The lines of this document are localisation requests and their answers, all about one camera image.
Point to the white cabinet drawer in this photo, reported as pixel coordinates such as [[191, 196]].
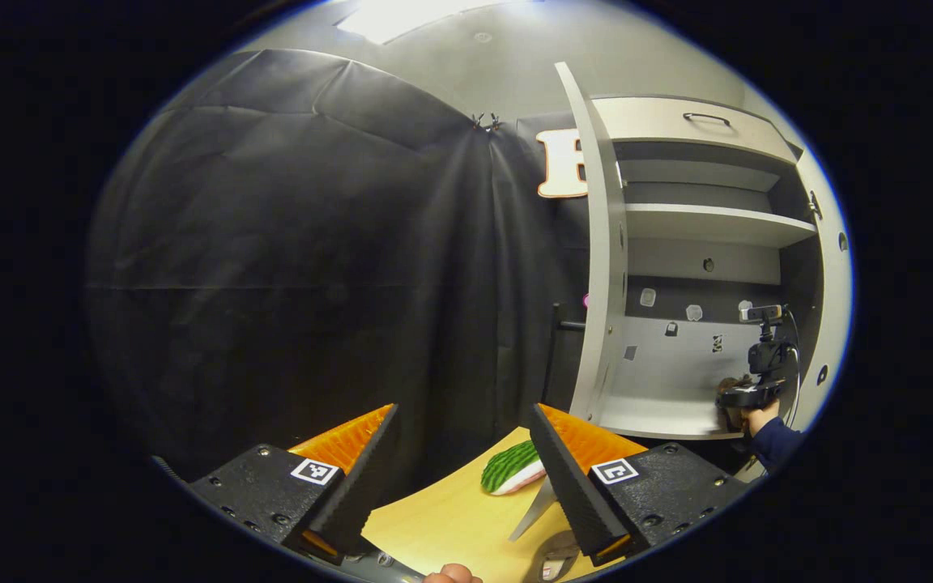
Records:
[[661, 129]]

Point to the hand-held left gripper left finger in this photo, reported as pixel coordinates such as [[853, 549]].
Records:
[[365, 478]]

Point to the black backdrop cloth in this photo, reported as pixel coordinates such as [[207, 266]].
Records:
[[272, 243]]

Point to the round ceiling fixture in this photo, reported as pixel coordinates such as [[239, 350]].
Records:
[[483, 36]]

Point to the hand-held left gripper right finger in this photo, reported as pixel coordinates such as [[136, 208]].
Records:
[[568, 486]]

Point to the white cabinet bottom board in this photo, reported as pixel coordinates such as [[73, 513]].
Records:
[[653, 414]]

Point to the green striped shoe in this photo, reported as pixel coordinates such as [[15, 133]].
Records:
[[509, 467]]

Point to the white shoe cabinet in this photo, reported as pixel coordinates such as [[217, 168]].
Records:
[[677, 364]]

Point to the white door with headphone sticker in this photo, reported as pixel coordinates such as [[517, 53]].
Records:
[[835, 324]]

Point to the brown shoe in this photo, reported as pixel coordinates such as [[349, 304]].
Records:
[[730, 419]]

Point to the white cabinet shelf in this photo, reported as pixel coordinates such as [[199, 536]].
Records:
[[709, 223]]

